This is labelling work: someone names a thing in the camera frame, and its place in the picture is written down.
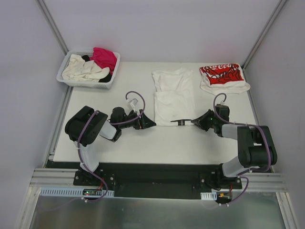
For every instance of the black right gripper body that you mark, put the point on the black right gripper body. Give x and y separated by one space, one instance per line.
207 120

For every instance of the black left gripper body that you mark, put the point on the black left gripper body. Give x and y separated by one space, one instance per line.
141 121

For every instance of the plain white t-shirt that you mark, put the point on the plain white t-shirt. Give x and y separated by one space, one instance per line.
174 98

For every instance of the Coca-Cola print t-shirt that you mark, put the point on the Coca-Cola print t-shirt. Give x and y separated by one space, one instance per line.
223 78

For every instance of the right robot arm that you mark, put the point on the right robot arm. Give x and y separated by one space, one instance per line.
255 146

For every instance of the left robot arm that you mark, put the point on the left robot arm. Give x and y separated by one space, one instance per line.
88 124

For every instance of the black garment in basket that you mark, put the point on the black garment in basket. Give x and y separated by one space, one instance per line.
106 77

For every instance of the white plastic laundry basket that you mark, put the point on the white plastic laundry basket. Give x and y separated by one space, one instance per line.
97 85

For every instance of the pink garment in basket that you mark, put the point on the pink garment in basket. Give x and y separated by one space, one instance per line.
104 58

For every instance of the cream shirt in basket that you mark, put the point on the cream shirt in basket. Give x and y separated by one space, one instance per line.
81 71

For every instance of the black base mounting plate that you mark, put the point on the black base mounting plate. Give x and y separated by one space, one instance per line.
157 180

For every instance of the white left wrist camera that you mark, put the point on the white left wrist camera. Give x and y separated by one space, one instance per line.
133 103

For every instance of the right white cable duct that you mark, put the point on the right white cable duct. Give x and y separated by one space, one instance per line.
208 196

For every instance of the white cable duct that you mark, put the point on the white cable duct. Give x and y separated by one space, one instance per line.
208 196
75 192

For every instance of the aluminium extrusion rail right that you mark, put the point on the aluminium extrusion rail right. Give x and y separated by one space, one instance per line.
266 182

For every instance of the aluminium extrusion rail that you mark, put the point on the aluminium extrusion rail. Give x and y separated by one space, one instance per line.
52 177
266 182

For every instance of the aluminium extrusion rail left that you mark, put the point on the aluminium extrusion rail left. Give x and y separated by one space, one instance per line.
52 177

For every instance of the left white cable duct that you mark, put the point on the left white cable duct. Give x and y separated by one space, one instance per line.
75 192

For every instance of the aluminium frame post left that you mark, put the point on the aluminium frame post left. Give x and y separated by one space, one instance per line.
52 24

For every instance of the aluminium frame post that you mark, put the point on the aluminium frame post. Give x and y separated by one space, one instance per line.
52 24
275 14

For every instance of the aluminium frame post right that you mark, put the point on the aluminium frame post right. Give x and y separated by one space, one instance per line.
275 14

